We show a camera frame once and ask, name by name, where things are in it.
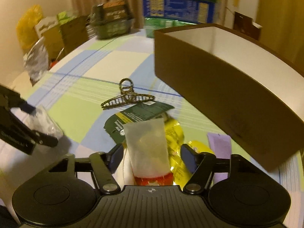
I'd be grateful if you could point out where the plain brown cardboard box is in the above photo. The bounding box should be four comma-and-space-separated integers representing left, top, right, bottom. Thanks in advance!
59, 15, 90, 53

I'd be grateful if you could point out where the red orange packet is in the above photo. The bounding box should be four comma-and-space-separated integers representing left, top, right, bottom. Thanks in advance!
133, 173, 174, 186

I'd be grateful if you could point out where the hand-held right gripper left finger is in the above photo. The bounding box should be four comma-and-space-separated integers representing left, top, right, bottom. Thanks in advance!
49, 144, 124, 194

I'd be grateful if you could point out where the white cardboard box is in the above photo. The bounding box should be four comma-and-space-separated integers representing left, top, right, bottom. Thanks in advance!
34, 17, 60, 41

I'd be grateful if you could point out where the green basket of snacks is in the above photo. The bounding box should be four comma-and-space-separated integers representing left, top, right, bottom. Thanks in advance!
90, 0, 135, 40

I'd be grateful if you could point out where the green drink pack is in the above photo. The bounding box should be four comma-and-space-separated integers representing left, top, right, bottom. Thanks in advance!
144, 17, 199, 38

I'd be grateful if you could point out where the yellow plastic bag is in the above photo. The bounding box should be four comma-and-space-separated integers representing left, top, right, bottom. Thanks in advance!
16, 4, 44, 51

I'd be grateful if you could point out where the light green packet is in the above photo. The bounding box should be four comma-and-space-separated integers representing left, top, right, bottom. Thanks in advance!
56, 10, 77, 25

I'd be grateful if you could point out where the yellow foil packet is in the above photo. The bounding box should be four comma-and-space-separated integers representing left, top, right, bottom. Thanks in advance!
164, 117, 192, 188
186, 140, 215, 155

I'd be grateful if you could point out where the blue carton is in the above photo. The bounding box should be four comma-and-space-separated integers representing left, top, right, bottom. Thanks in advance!
142, 0, 223, 25

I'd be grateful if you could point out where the clear plastic packet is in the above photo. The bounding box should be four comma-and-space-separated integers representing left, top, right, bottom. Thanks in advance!
25, 106, 64, 143

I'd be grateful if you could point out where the wooden door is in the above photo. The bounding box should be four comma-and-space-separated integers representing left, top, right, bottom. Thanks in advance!
256, 0, 304, 61

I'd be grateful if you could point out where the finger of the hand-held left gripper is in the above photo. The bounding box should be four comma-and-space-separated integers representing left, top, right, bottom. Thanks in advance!
0, 84, 36, 115
0, 106, 59, 155

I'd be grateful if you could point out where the dark red paper bag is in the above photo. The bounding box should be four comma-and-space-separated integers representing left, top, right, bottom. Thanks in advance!
234, 11, 263, 41

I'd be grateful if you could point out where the bronze hair claw clip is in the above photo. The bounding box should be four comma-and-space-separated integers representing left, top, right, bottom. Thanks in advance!
101, 78, 155, 110

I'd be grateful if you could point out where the silver foil bag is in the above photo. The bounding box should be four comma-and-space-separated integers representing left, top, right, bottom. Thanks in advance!
23, 37, 49, 85

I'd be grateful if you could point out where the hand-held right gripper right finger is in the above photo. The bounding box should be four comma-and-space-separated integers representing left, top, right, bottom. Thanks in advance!
180, 144, 256, 194

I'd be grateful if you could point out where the white translucent sachet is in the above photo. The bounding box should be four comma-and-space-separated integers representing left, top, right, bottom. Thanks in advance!
123, 117, 170, 178

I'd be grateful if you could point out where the purple packet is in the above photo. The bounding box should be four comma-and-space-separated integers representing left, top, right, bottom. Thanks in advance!
207, 132, 232, 183

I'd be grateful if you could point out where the plaid cloth desktop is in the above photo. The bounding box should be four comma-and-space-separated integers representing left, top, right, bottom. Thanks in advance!
0, 27, 304, 228

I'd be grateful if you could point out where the dark green packet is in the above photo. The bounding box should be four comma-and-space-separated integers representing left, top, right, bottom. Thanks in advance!
104, 102, 174, 145

